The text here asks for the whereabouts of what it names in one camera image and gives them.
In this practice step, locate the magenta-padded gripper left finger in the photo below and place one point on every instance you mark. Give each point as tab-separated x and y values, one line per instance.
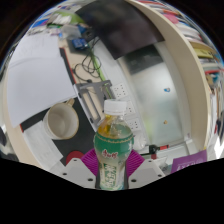
80	171

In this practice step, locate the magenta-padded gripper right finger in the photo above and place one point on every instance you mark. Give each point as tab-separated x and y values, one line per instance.
145	171

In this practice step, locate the green-label drink bottle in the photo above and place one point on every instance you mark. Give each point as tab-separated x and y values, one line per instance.
113	150

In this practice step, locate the flat round red coaster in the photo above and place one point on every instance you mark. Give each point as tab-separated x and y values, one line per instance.
74	156

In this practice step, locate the dark wine bottle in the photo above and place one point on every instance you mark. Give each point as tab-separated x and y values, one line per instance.
153	150

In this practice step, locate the black desk mat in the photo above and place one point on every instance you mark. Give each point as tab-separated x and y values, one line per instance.
78	143

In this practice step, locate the purple pennant flag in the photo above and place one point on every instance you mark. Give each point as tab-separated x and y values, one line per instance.
190	163

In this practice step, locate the white ribbed cup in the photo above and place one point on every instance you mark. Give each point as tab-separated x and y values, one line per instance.
60	121

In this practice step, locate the white paper sheets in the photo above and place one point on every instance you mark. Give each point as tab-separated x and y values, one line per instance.
36	80

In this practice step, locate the white shelf with books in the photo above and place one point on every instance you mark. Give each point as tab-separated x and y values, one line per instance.
186	66

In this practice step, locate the small blue box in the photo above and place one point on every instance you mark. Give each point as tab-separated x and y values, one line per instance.
78	43

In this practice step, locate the black computer monitor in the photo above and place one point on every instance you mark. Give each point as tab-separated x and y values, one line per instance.
123	23

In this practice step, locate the white wall socket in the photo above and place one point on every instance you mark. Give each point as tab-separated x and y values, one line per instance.
135	124
129	108
120	90

